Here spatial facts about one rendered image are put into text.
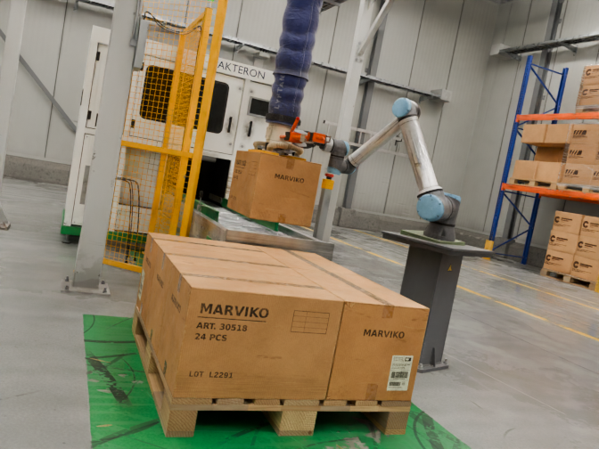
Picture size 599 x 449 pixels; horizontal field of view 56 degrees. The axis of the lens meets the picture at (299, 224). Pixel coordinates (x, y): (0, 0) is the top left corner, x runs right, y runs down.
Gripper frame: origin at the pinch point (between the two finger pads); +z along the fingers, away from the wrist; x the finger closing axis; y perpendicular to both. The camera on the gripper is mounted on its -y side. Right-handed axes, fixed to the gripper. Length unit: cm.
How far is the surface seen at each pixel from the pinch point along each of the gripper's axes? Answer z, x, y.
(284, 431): 36, -119, -136
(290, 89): 2.4, 30.0, 17.6
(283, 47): 10, 55, 22
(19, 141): 209, -49, 869
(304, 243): -14, -62, -11
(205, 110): 43, 10, 65
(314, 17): -5, 77, 16
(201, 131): 44, -4, 66
